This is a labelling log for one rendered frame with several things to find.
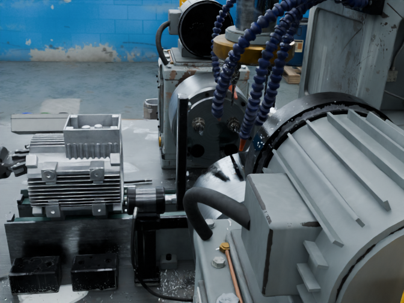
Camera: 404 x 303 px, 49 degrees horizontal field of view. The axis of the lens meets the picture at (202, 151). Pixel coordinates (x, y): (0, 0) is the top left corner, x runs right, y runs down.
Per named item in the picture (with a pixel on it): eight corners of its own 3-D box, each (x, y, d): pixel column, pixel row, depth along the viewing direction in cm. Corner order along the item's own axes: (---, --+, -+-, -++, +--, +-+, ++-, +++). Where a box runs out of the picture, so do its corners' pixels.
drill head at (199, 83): (232, 127, 163) (237, 61, 153) (256, 172, 130) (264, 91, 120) (165, 128, 160) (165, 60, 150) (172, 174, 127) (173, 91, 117)
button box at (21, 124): (78, 133, 129) (78, 116, 129) (74, 131, 122) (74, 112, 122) (17, 134, 127) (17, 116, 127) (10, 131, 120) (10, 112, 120)
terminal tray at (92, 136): (122, 140, 108) (121, 113, 105) (120, 159, 99) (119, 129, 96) (71, 142, 107) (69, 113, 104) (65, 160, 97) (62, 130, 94)
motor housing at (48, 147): (124, 187, 118) (121, 121, 110) (122, 227, 101) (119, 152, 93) (47, 189, 115) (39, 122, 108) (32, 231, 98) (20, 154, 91)
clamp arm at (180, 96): (187, 203, 98) (190, 92, 87) (188, 210, 95) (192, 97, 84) (171, 204, 97) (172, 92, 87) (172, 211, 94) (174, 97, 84)
